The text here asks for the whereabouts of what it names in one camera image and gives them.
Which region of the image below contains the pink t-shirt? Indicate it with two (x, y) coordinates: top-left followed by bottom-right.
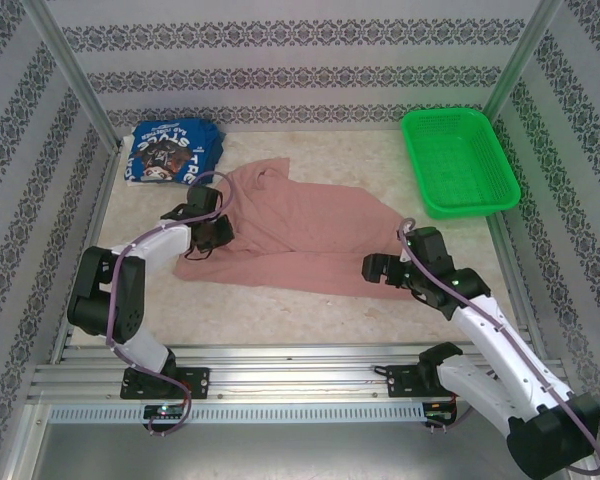
(173, 157), (416, 301)

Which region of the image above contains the blue printed folded t-shirt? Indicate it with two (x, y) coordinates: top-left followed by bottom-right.
(124, 117), (226, 189)

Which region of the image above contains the green plastic basket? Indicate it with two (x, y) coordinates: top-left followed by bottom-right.
(401, 107), (523, 220)

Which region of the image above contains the grey sheet metal panel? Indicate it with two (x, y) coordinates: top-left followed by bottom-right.
(24, 422), (589, 480)

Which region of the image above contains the right aluminium side rail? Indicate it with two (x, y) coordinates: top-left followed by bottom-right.
(487, 117), (536, 351)

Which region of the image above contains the aluminium side rail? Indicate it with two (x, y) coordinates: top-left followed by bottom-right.
(49, 144), (124, 362)
(487, 117), (536, 351)

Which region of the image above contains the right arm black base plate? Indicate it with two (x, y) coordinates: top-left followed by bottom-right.
(385, 364), (461, 400)

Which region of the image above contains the left aluminium side rail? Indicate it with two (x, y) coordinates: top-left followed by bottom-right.
(49, 144), (124, 362)

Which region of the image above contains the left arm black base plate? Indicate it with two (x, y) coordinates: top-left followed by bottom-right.
(120, 367), (211, 401)

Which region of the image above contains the aluminium mounting rail beam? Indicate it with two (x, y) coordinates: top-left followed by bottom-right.
(27, 342), (574, 401)

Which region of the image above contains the slotted metal cable strip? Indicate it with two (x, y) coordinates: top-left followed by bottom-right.
(47, 402), (431, 424)

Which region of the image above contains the left aluminium corner post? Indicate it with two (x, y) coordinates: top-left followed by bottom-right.
(24, 0), (122, 151)

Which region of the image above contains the aluminium corner post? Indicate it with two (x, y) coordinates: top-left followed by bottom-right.
(481, 0), (565, 119)
(24, 0), (122, 151)

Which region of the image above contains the right aluminium corner post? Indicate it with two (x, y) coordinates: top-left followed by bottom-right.
(481, 0), (565, 119)

